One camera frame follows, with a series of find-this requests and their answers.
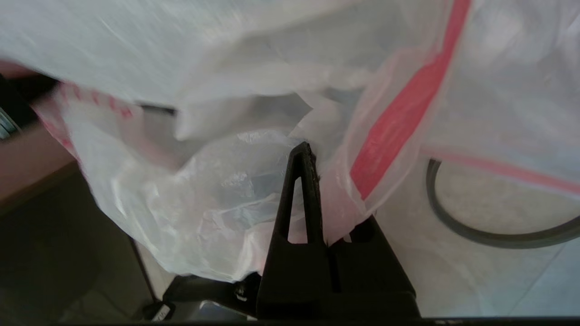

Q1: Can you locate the grey bin rim ring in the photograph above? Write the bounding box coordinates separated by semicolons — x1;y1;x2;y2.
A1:
425;158;580;249

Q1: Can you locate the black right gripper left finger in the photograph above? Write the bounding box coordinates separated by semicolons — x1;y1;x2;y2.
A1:
257;142;339;320

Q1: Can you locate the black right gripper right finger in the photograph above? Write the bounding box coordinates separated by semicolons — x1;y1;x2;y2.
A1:
329;215;421;318

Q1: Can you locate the robot base chassis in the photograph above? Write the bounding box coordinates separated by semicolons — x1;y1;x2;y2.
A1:
144;272;262;323

